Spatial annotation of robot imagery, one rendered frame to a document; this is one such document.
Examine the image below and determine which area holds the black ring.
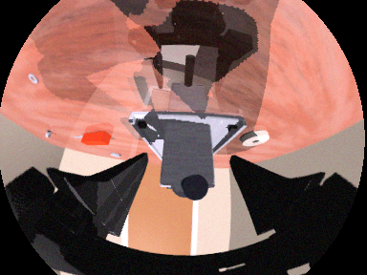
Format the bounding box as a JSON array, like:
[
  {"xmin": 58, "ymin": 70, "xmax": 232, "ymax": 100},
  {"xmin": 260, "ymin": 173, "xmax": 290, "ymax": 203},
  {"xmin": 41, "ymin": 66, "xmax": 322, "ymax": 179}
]
[{"xmin": 172, "ymin": 188, "xmax": 186, "ymax": 198}]

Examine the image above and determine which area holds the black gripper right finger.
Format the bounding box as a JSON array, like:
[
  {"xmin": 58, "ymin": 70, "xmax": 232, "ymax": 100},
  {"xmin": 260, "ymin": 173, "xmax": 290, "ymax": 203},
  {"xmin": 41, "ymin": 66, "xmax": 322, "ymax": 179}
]
[{"xmin": 229, "ymin": 156, "xmax": 325, "ymax": 236}]

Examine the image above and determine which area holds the blue-grey metal shaft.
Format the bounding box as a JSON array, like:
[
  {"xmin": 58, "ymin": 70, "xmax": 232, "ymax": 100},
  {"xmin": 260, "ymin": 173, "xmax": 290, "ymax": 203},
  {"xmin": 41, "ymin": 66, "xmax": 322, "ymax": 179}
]
[{"xmin": 181, "ymin": 175, "xmax": 209, "ymax": 200}]

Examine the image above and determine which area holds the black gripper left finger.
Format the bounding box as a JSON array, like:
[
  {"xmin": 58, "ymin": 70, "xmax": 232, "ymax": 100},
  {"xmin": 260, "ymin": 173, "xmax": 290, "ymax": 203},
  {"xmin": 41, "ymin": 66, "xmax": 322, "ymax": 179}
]
[{"xmin": 46, "ymin": 152, "xmax": 149, "ymax": 237}]

